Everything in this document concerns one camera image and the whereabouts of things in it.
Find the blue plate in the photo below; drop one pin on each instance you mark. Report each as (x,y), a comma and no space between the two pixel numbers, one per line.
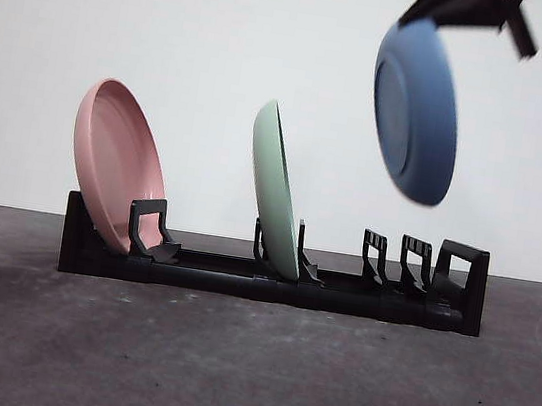
(414,117)

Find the green plate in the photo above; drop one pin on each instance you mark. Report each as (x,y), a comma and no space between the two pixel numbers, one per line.
(271,198)

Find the pink plate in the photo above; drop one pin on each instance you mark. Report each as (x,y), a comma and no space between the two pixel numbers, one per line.
(115,161)

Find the black plate rack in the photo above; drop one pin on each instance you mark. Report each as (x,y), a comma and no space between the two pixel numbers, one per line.
(219,284)

